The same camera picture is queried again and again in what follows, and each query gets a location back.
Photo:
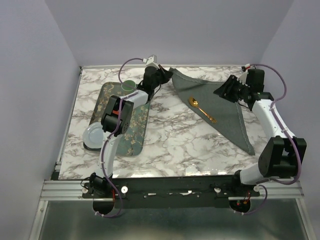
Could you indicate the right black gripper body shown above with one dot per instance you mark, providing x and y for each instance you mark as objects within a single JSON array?
[{"x": 237, "y": 89}]

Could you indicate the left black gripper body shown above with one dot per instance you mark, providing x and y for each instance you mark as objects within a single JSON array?
[{"x": 161, "y": 78}]

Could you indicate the grey cloth napkin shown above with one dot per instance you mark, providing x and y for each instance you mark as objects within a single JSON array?
[{"x": 229, "y": 117}]

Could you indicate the gold spoon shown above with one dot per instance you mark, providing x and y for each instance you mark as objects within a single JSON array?
[{"x": 194, "y": 103}]

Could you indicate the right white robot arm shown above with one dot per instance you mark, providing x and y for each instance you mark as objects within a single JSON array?
[{"x": 282, "y": 157}]

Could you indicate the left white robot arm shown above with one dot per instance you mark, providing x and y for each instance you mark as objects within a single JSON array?
[{"x": 116, "y": 119}]

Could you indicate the pale green cup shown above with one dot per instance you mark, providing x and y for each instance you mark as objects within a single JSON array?
[{"x": 128, "y": 86}]

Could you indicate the green floral tray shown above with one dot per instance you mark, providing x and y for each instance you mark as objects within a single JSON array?
[{"x": 131, "y": 143}]

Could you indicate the white scalloped plate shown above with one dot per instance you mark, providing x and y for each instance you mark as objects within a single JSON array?
[{"x": 93, "y": 137}]

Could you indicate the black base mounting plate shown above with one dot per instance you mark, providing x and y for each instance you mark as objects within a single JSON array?
[{"x": 168, "y": 192}]

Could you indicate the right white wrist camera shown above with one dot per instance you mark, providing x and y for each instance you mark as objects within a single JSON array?
[{"x": 245, "y": 67}]

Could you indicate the aluminium frame rail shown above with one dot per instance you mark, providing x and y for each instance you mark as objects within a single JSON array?
[{"x": 62, "y": 190}]

